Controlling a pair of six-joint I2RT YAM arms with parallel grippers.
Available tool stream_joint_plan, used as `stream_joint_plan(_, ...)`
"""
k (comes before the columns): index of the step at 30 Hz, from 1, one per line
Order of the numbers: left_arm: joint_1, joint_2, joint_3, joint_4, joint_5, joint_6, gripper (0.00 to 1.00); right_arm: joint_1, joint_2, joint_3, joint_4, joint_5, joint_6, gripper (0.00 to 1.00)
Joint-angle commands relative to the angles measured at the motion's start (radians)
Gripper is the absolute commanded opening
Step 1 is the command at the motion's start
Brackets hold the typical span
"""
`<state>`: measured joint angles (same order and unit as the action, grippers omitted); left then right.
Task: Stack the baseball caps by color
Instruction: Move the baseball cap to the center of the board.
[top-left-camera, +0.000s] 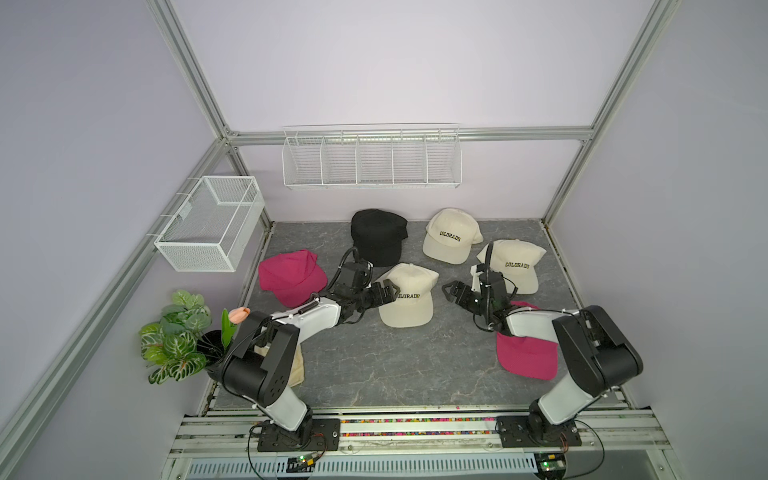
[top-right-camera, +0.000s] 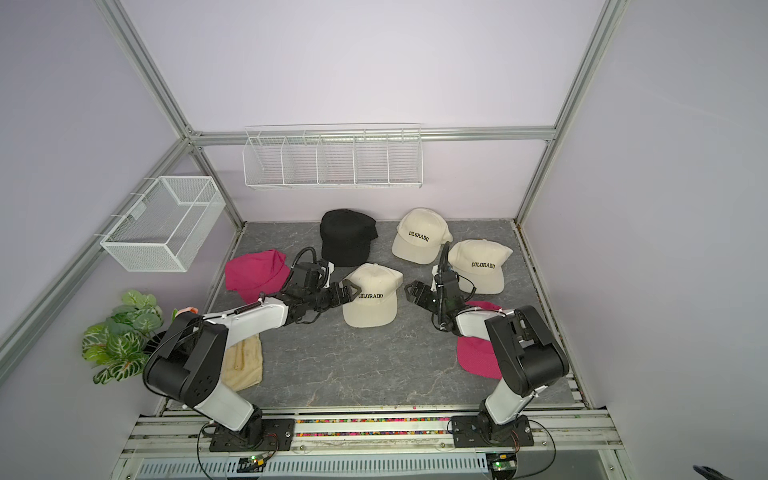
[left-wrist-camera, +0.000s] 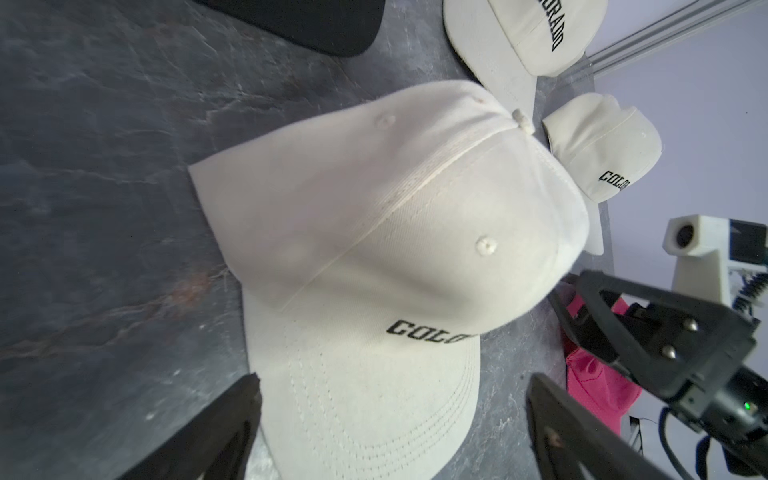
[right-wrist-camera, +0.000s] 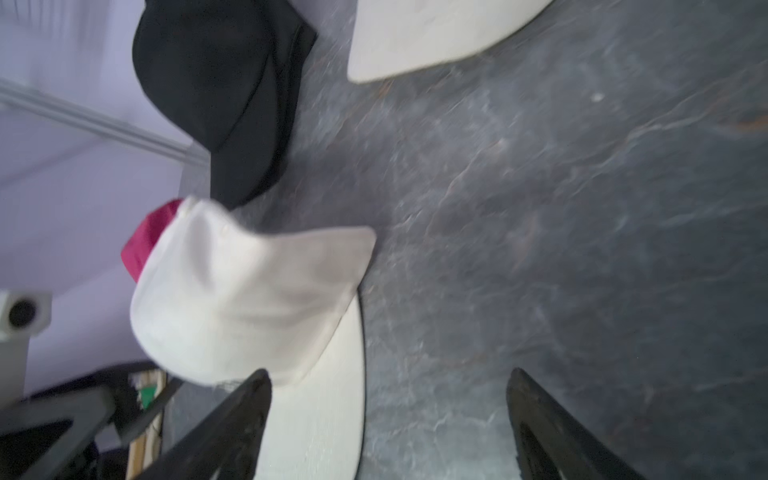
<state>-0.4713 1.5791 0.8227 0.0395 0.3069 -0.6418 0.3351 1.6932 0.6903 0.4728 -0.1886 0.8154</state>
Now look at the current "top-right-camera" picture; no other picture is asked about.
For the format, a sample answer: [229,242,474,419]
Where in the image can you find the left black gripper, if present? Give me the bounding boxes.
[305,279,361,312]

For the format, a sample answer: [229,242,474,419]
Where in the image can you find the cream colorado cap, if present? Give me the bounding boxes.
[392,208,453,265]
[342,263,403,328]

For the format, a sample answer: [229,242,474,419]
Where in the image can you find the black cap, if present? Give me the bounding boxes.
[319,209,378,267]

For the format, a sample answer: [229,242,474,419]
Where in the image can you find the cream Colorado cap back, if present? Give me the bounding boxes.
[392,208,453,265]

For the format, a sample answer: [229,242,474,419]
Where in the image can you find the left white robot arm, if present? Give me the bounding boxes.
[142,280,361,445]

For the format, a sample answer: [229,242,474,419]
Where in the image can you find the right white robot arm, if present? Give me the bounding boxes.
[405,281,570,447]

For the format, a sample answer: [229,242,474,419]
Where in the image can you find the cream cap right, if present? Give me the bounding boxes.
[448,239,513,295]

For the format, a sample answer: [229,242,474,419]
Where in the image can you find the pink cap right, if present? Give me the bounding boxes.
[456,313,502,380]

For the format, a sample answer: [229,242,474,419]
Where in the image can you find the pink cap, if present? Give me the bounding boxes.
[456,313,502,380]
[225,249,290,304]

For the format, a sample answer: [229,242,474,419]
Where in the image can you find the pink cap left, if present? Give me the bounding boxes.
[225,249,290,304]

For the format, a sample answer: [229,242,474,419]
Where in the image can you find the beige cap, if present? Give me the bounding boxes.
[221,335,264,392]

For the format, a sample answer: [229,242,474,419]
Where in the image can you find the pink artificial tulip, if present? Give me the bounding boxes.
[172,307,199,320]

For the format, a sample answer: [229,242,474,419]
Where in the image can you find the green potted plant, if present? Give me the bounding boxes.
[81,289,164,385]

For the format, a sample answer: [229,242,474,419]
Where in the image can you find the right black corrugated cable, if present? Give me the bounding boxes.
[436,241,478,331]

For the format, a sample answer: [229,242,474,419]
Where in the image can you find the black corrugated cable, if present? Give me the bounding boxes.
[436,241,478,331]
[281,246,319,289]

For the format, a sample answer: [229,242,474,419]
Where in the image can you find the left black corrugated cable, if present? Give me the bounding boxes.
[281,246,319,289]

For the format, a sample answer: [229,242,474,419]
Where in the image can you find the white wire shelf basket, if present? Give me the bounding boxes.
[242,123,424,189]

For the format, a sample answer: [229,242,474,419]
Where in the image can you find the white wire side basket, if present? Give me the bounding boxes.
[100,176,225,273]

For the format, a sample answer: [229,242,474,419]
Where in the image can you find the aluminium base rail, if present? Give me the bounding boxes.
[111,408,638,479]

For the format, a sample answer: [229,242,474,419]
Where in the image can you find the aluminium frame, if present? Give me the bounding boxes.
[0,0,631,385]

